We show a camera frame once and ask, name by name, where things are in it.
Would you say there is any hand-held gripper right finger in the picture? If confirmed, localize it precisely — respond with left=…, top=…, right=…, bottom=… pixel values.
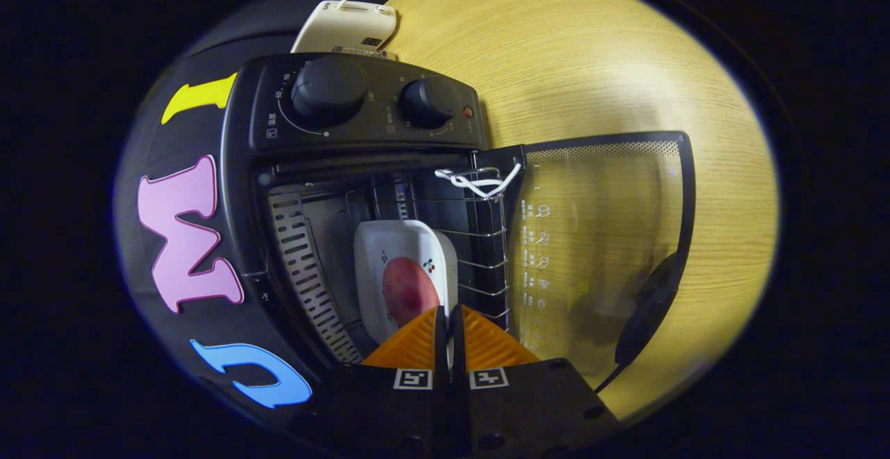
left=448, top=305, right=620, bottom=459

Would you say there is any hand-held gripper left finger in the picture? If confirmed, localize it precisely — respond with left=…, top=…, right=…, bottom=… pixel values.
left=306, top=306, right=451, bottom=459

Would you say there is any pink round food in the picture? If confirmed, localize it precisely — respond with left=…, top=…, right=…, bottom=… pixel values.
left=382, top=257, right=441, bottom=328

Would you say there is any white square plate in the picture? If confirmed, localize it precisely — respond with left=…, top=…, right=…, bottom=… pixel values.
left=353, top=220, right=460, bottom=345

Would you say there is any black toaster oven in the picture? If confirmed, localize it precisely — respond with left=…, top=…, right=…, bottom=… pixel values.
left=221, top=52, right=696, bottom=394

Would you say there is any white bread toaster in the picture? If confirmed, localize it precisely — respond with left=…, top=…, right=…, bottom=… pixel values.
left=291, top=0, right=398, bottom=58

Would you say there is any black backdrop cloth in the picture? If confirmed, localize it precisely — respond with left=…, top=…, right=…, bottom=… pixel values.
left=113, top=0, right=460, bottom=439

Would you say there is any wire oven rack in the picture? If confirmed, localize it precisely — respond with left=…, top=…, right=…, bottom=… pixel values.
left=369, top=167, right=512, bottom=338

